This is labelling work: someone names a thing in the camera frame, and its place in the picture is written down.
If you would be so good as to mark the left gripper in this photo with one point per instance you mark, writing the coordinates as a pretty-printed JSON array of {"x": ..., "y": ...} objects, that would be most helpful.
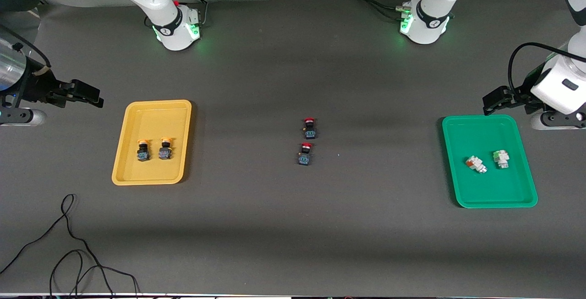
[{"x": 520, "y": 95}]

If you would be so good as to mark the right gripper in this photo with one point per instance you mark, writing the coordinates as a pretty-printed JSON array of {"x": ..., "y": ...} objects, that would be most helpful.
[{"x": 40, "y": 87}]

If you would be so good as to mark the white green button switch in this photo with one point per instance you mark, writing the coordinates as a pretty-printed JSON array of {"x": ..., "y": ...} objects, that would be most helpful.
[{"x": 501, "y": 159}]

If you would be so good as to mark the white green button orange block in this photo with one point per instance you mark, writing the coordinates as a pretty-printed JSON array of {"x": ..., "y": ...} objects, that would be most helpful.
[{"x": 476, "y": 165}]

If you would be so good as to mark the yellow push button green mark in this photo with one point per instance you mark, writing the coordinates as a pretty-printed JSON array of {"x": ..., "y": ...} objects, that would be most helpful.
[{"x": 143, "y": 155}]

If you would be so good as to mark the yellow push button red mark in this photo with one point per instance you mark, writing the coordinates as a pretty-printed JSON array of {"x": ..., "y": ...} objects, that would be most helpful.
[{"x": 165, "y": 154}]

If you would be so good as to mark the green plastic tray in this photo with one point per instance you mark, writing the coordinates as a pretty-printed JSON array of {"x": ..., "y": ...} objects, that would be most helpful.
[{"x": 490, "y": 189}]

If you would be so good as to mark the yellow plastic tray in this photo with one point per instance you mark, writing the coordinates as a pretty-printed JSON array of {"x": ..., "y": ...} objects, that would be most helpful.
[{"x": 151, "y": 171}]

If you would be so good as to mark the red push button switch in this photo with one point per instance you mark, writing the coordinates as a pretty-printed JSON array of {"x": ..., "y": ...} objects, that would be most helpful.
[
  {"x": 304, "y": 158},
  {"x": 310, "y": 133}
]

